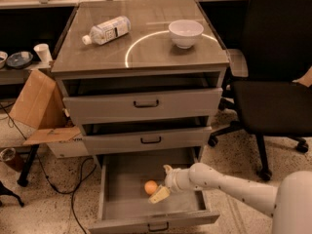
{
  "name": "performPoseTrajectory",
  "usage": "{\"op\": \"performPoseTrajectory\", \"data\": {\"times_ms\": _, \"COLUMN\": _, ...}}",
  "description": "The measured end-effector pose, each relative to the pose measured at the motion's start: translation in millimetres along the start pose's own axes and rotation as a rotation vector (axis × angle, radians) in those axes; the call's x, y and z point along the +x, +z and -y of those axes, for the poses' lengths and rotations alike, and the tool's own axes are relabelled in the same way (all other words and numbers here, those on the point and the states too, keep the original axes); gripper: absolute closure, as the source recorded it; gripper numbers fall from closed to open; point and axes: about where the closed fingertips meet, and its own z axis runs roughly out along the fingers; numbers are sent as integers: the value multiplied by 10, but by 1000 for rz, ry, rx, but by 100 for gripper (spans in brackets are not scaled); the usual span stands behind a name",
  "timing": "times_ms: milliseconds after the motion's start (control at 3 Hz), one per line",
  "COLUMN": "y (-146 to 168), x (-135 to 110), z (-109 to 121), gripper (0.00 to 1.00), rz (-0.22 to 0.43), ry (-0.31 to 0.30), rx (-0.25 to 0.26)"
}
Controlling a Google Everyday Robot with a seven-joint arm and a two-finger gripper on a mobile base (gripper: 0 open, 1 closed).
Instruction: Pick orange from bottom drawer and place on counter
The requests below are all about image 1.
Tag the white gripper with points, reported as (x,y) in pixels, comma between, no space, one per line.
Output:
(171,180)

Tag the orange fruit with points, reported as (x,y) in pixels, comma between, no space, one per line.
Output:
(150,187)

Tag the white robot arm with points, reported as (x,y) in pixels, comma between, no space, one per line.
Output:
(289,204)

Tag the grey bottom drawer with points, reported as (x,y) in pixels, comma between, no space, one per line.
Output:
(123,203)

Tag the grey drawer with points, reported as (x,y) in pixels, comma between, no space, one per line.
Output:
(123,203)
(124,137)
(125,99)

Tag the grey middle drawer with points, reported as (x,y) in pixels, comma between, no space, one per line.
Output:
(124,137)

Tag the grey drawer cabinet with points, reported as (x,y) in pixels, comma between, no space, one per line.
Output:
(147,50)

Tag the grey top drawer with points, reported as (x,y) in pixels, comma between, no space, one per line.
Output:
(125,99)

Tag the black office chair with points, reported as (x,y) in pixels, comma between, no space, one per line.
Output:
(271,75)

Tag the black stand leg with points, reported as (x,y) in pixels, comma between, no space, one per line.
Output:
(29,153)

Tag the brown cardboard box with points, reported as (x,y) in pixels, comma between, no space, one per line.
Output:
(40,107)

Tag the white ceramic bowl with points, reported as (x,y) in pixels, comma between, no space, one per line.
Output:
(185,32)

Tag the brown cup on floor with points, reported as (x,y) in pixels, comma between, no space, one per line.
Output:
(12,159)

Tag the clear plastic bottle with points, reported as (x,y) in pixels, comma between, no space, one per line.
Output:
(107,31)

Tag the white paper cup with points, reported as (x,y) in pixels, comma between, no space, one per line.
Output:
(43,52)

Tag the dark blue bowl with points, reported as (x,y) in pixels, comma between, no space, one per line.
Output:
(19,60)

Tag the white bowl at left edge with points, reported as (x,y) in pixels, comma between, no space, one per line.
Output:
(3,58)

